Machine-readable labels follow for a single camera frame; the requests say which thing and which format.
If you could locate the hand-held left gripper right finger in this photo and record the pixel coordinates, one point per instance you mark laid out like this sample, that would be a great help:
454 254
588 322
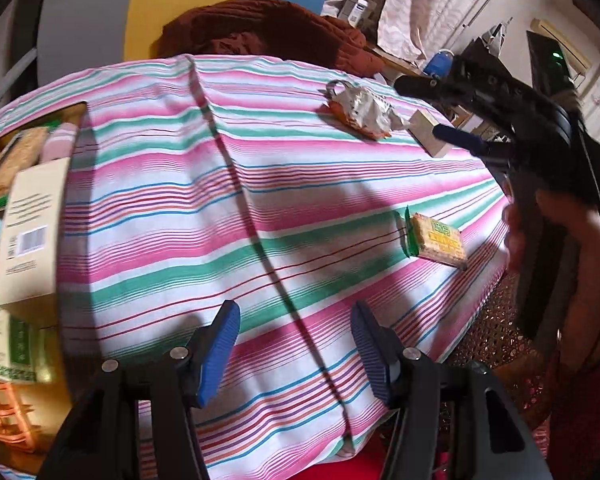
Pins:
372 355

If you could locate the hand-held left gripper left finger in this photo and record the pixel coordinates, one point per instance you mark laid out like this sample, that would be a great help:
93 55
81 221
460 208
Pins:
217 355

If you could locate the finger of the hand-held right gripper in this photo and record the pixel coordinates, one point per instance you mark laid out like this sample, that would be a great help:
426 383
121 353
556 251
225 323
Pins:
480 90
460 137

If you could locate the small beige box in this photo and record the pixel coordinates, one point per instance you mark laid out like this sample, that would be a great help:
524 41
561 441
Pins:
427 135

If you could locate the gold metal tin container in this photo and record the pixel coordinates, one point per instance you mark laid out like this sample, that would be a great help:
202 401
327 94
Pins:
62 355

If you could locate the tan cracker packet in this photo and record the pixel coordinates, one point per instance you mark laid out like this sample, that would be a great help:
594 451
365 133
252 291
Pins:
20 155

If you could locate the person's right forearm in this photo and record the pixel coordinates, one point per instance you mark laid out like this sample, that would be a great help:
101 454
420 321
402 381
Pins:
587 315

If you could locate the person's right hand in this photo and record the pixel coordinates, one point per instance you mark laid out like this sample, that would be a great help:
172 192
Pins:
582 240

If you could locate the blue capped bottle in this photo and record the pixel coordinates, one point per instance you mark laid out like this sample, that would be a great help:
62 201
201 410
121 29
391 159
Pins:
437 62

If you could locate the crumpled foil wrapper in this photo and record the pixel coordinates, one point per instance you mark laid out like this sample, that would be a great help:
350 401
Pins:
365 107

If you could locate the starfish print curtain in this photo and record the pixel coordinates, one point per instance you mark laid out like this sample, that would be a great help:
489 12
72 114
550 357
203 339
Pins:
430 0

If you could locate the green wrapped cracker packet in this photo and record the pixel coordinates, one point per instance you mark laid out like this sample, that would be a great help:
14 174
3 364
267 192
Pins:
437 240

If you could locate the red stool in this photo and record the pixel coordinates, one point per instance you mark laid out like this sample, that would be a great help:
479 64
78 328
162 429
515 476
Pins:
365 460

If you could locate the patterned rug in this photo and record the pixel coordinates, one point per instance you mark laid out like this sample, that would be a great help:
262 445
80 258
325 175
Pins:
495 320

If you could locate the white grey carton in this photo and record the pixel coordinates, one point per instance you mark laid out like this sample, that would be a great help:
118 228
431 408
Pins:
357 7

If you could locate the pink green striped tablecloth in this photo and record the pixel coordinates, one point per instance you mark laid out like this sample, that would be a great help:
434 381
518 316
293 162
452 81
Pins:
180 210

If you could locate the green white box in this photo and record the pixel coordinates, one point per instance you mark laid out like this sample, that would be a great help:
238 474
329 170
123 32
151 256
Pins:
15 350

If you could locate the dark red garment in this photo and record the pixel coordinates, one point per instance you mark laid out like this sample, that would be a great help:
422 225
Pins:
590 410

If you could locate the cream box with barcode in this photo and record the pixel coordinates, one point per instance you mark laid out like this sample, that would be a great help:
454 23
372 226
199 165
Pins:
35 220

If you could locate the maroon cloth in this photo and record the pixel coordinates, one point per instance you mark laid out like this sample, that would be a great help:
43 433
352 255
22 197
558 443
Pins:
260 25

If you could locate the pink packet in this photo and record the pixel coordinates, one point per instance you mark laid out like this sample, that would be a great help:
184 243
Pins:
60 142

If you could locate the grey yellow blue chair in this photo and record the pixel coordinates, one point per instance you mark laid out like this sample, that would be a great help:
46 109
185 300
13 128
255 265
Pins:
180 0

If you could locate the beige wall unit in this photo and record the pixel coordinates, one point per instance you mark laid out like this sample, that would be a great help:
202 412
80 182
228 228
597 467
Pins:
575 50

